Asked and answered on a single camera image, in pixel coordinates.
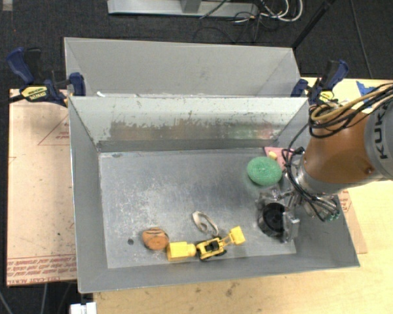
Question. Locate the grey metal bin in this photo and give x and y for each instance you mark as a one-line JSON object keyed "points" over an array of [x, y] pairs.
{"points": [[170, 188]]}

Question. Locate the pale grey band loop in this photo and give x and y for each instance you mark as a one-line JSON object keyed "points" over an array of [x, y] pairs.
{"points": [[204, 222]]}

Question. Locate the brown cardboard board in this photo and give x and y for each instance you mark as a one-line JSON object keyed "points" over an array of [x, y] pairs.
{"points": [[39, 188]]}

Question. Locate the orange-brown toy cookie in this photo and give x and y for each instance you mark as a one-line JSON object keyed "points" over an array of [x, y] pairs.
{"points": [[154, 239]]}

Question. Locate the yellow toy bulldozer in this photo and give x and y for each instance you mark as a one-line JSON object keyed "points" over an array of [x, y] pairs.
{"points": [[216, 245]]}

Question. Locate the pink flat toy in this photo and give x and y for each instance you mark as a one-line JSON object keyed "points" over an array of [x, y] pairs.
{"points": [[281, 157]]}

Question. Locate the yellow block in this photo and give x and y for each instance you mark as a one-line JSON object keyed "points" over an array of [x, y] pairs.
{"points": [[180, 251]]}

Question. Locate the green round scrubber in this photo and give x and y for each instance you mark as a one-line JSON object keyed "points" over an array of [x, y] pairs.
{"points": [[264, 172]]}

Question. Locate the small yellow piece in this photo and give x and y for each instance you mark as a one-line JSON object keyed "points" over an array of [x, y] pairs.
{"points": [[272, 155]]}

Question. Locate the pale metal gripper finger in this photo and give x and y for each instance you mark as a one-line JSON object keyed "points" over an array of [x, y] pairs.
{"points": [[291, 229], [271, 197]]}

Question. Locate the black round cap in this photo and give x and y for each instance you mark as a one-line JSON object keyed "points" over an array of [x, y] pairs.
{"points": [[272, 219]]}

